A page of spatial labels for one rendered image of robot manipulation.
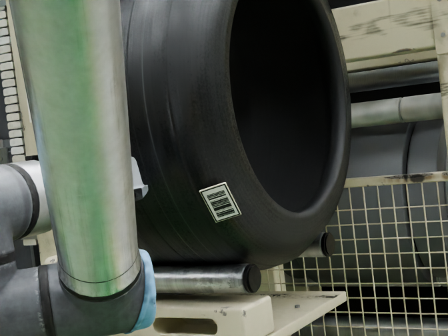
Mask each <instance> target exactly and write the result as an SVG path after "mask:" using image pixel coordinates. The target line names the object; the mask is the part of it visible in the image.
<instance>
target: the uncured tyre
mask: <svg viewBox="0 0 448 336"><path fill-rule="evenodd" d="M120 8H121V26H122V36H123V53H124V62H125V80H126V90H127V107H128V117H129V134H130V144H131V156H132V157H134V158H135V160H136V162H137V166H138V168H139V172H140V176H141V180H142V182H143V184H144V185H148V192H147V194H146V195H145V196H144V198H142V199H140V200H138V201H135V216H136V225H137V243H138V248H139V249H143V250H146V252H148V254H149V256H150V258H151V262H152V265H202V264H244V263H249V264H256V266H258V268H259V270H265V269H270V268H272V267H276V266H278V265H282V264H284V263H288V262H290V261H292V260H294V259H296V258H297V257H298V256H300V255H301V254H302V253H303V252H304V251H305V250H306V249H307V248H308V247H309V246H310V245H311V244H312V242H314V240H315V239H316V238H317V236H318V235H319V234H320V232H322V230H323V229H324V228H325V227H326V225H327V224H328V222H329V221H330V219H331V218H332V216H333V214H334V212H335V210H336V208H337V206H338V203H339V200H340V198H341V194H342V192H343V188H344V184H345V180H346V176H347V170H348V165H349V156H350V148H351V97H350V89H349V78H348V73H347V66H346V61H345V55H344V52H343V46H342V43H341V38H340V35H339V31H338V28H337V24H336V22H335V18H334V16H333V13H332V10H331V8H330V5H329V2H328V0H120ZM224 182H226V184H227V186H228V188H229V190H230V192H231V194H232V196H233V198H234V200H235V202H236V204H237V206H238V208H239V210H240V212H241V215H238V216H236V217H232V218H229V219H226V220H223V221H219V222H215V220H214V218H213V216H212V214H211V212H210V211H209V209H208V207H207V205H206V203H205V202H204V200H203V198H202V196H201V194H200V192H199V191H200V190H202V189H206V188H208V187H212V186H214V185H218V184H220V183H224Z"/></svg>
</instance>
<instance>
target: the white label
mask: <svg viewBox="0 0 448 336"><path fill-rule="evenodd" d="M199 192H200V194H201V196H202V198H203V200H204V202H205V203H206V205H207V207H208V209H209V211H210V212H211V214H212V216H213V218H214V220H215V222H219V221H223V220H226V219H229V218H232V217H236V216H238V215H241V212H240V210H239V208H238V206H237V204H236V202H235V200H234V198H233V196H232V194H231V192H230V190H229V188H228V186H227V184H226V182H224V183H220V184H218V185H214V186H212V187H208V188H206V189H202V190H200V191H199Z"/></svg>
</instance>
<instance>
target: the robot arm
mask: <svg viewBox="0 0 448 336"><path fill-rule="evenodd" d="M9 6H10V10H11V16H12V21H13V27H14V31H15V38H16V42H17V48H18V52H19V59H20V63H21V69H22V74H23V80H24V84H25V90H26V94H27V101H28V105H29V111H30V116H31V122H32V126H33V132H34V136H35V143H36V147H37V153H38V155H31V156H25V161H20V162H14V163H4V164H2V165H0V336H109V335H116V334H120V333H124V334H130V333H132V332H134V331H137V330H140V329H146V328H148V327H150V326H151V325H152V324H153V322H154V320H155V316H156V288H155V277H154V272H153V266H152V262H151V258H150V256H149V254H148V252H146V250H143V249H139V248H138V243H137V225H136V216H135V201H138V200H140V199H142V198H144V196H145V195H146V194H147V192H148V185H144V184H143V182H142V180H141V176H140V172H139V168H138V166H137V162H136V160H135V158H134V157H132V156H131V144H130V134H129V117H128V107H127V90H126V80H125V62H124V53H123V36H122V26H121V8H120V0H9ZM50 230H52V231H53V238H54V242H55V248H56V252H57V258H58V260H57V263H52V264H47V265H39V266H38V267H32V268H27V269H17V263H16V258H15V248H14V243H13V241H14V240H18V239H22V238H26V237H30V236H34V235H39V234H43V233H46V232H48V231H50Z"/></svg>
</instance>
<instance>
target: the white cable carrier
mask: <svg viewBox="0 0 448 336"><path fill-rule="evenodd" d="M0 19H2V20H0V45H4V46H0V54H4V53H6V54H4V55H0V62H2V64H0V70H1V71H4V72H2V73H1V78H2V79H8V80H4V81H3V82H2V86H3V87H12V88H7V89H4V90H3V95H4V96H10V95H12V96H11V97H6V98H5V104H13V105H8V106H6V108H5V110H6V113H11V114H8V115H7V121H14V122H9V123H8V129H17V130H13V131H10V132H9V137H10V138H15V137H18V138H17V139H11V140H10V146H18V145H20V147H13V148H11V154H12V155H15V156H13V157H12V161H13V163H14V162H20V161H25V156H26V155H25V154H24V153H25V146H23V145H24V144H25V141H24V138H22V137H23V135H24V134H23V130H22V129H20V128H22V127H23V124H22V121H19V120H21V114H20V113H18V111H20V106H19V104H17V103H18V102H19V96H18V95H17V94H18V91H17V88H16V87H15V86H17V82H16V79H14V77H16V76H15V70H13V69H15V66H14V62H13V54H12V52H13V51H12V46H11V45H9V44H11V37H10V30H9V21H8V16H7V6H3V7H0ZM1 28H2V29H1ZM3 36H4V37H3ZM4 62H7V63H4ZM6 70H9V71H6ZM12 112H14V113H12ZM16 154H21V155H16ZM23 244H24V245H37V244H38V242H37V239H24V240H23Z"/></svg>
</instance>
